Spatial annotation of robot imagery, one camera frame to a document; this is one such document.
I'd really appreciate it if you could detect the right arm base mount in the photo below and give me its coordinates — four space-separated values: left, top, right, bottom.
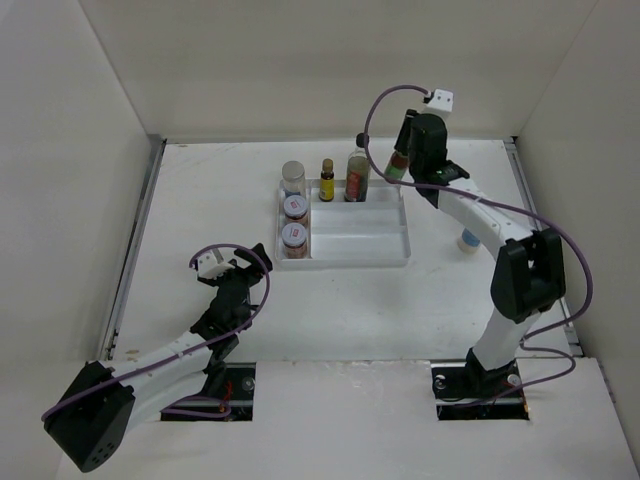
431 362 529 421

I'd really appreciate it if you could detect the tall white granule jar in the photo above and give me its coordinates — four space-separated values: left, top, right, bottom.
281 160 306 197

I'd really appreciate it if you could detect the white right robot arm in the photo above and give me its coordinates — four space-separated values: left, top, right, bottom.
398 110 566 397

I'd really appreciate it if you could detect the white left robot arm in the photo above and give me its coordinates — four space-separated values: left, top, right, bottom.
41 243 273 473

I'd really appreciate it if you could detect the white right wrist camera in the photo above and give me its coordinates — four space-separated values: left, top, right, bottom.
422 89 454 120

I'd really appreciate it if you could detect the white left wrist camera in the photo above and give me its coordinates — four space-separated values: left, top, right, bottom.
189 248 233 280

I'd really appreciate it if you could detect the small spice jar white lid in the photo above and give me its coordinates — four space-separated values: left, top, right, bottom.
281 222 308 259

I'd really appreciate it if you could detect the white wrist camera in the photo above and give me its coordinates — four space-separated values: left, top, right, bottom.
422 89 454 120
189 248 233 280

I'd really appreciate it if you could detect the red chili sauce bottle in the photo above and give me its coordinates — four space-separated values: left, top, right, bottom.
384 149 410 181

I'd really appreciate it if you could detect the small yellow label bottle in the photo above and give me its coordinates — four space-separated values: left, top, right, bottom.
319 158 335 202

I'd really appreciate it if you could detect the white powder jar silver lid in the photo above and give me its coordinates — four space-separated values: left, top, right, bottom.
457 229 481 254

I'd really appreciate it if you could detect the white compartment organizer tray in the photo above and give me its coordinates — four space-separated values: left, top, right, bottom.
274 179 411 270

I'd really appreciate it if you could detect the dark soy sauce bottle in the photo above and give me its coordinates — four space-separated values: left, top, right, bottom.
344 133 371 202

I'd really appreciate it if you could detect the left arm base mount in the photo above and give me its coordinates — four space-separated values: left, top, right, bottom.
160 363 256 422

